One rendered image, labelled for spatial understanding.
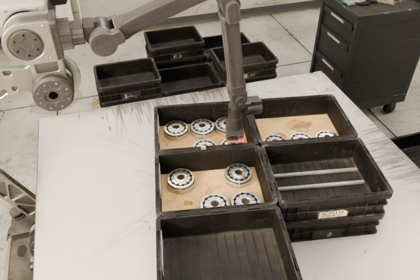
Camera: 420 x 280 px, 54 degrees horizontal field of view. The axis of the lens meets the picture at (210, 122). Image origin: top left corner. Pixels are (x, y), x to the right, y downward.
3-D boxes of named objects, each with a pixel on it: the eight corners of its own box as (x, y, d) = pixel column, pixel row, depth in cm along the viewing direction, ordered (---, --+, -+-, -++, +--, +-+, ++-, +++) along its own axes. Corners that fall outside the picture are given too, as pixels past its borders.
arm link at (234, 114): (226, 99, 155) (231, 108, 151) (243, 97, 157) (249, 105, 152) (225, 114, 159) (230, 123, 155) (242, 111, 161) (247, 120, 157)
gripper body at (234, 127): (241, 122, 166) (242, 107, 161) (244, 139, 158) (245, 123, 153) (225, 122, 166) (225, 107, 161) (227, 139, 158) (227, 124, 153)
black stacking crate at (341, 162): (275, 227, 142) (279, 205, 135) (257, 167, 165) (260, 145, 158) (385, 216, 145) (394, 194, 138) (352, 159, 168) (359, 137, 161)
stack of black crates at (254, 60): (221, 124, 294) (222, 69, 267) (209, 100, 317) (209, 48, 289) (273, 114, 303) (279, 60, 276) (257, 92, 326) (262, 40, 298)
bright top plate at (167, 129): (164, 137, 172) (164, 135, 172) (164, 122, 180) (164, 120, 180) (188, 135, 173) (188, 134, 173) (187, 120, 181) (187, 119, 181)
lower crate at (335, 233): (272, 246, 148) (275, 225, 141) (255, 185, 172) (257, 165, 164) (378, 235, 152) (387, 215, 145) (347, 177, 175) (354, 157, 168)
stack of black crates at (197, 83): (166, 134, 285) (163, 93, 264) (158, 109, 308) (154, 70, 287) (221, 124, 294) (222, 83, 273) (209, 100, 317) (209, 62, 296)
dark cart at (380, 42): (332, 128, 313) (359, 16, 258) (305, 96, 347) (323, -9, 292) (399, 114, 327) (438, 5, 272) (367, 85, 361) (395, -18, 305)
